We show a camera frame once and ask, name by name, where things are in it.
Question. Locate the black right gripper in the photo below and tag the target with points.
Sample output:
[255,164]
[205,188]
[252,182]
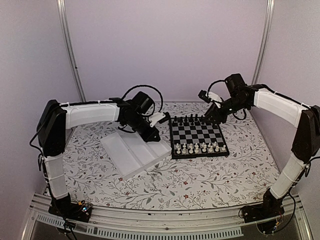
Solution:
[216,114]

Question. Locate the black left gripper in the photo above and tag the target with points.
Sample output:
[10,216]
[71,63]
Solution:
[149,137]

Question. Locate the black and silver chessboard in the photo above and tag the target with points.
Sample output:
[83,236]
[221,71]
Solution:
[197,134]

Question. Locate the white plastic tray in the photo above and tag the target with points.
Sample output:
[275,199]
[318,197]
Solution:
[131,155]

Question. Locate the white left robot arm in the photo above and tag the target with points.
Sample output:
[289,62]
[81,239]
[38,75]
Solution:
[58,119]

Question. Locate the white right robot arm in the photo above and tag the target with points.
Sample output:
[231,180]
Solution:
[304,120]

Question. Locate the black chess pieces back row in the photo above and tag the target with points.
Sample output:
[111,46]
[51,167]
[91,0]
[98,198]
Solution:
[191,118]

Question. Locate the black chess pawns row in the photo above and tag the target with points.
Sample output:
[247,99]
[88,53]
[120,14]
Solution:
[191,123]

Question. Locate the floral patterned table mat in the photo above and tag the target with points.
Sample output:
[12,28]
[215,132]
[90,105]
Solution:
[171,184]

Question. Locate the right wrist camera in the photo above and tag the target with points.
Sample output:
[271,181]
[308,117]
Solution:
[210,97]

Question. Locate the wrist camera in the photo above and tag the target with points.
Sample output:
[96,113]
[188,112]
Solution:
[158,117]
[210,97]

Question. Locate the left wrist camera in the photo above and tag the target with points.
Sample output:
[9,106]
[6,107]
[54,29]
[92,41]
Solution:
[158,117]

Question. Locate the front aluminium rail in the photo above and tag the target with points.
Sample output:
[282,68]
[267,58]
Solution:
[108,223]

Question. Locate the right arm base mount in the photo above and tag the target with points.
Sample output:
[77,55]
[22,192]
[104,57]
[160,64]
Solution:
[271,211]

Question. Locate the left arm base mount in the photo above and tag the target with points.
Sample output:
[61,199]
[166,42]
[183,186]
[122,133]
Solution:
[64,207]

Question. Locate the right aluminium frame post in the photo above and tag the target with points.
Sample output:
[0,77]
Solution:
[270,5]

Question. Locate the aluminium frame post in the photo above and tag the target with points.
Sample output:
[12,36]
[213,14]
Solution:
[270,5]
[62,13]

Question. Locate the left aluminium frame post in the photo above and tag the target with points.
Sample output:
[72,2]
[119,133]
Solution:
[62,13]

